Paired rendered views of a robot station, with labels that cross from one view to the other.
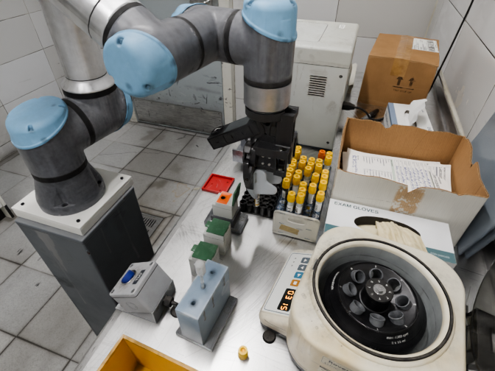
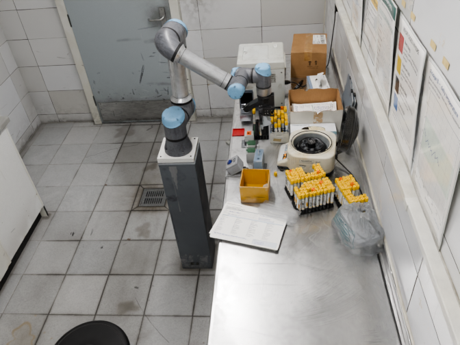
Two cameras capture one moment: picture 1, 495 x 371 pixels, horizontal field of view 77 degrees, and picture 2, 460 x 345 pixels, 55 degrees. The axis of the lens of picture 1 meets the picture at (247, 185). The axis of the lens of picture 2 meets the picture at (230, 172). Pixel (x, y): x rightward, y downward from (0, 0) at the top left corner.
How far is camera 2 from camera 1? 1.73 m
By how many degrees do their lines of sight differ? 9
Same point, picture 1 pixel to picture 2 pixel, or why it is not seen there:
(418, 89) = (320, 66)
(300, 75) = not seen: hidden behind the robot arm
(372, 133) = (300, 94)
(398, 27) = (305, 16)
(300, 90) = not seen: hidden behind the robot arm
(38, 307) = (112, 257)
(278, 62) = (267, 81)
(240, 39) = (256, 77)
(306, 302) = (291, 149)
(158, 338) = not seen: hidden behind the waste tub
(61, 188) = (182, 143)
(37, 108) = (173, 111)
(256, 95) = (262, 92)
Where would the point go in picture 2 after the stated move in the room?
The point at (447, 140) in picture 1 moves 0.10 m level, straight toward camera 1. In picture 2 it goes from (331, 91) to (328, 100)
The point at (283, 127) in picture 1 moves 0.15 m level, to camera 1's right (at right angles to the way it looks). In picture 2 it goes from (271, 99) to (299, 94)
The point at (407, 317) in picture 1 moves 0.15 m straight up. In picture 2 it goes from (320, 146) to (322, 121)
